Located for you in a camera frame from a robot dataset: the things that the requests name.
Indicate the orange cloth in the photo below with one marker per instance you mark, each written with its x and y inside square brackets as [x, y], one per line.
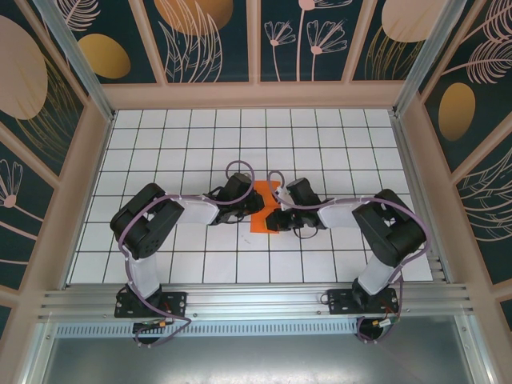
[259, 224]

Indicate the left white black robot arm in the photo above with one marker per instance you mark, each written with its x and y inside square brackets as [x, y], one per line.
[196, 212]

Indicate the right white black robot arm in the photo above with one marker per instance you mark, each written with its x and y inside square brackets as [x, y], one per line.
[336, 212]

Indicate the grey metal sheet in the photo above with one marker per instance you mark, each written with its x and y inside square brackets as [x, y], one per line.
[256, 360]

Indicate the small electronics connector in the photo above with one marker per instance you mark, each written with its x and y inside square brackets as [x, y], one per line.
[384, 322]
[154, 325]

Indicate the long aluminium mounting rail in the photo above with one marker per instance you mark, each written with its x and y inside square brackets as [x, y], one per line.
[256, 298]

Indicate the aluminium side rail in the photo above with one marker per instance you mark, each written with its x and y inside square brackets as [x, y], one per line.
[410, 160]

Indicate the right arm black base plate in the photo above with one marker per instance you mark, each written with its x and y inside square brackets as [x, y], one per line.
[340, 302]

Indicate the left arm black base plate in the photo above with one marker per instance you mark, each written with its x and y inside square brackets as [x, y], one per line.
[176, 302]

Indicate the aluminium frame post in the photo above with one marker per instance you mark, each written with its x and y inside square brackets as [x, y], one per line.
[80, 60]
[424, 60]

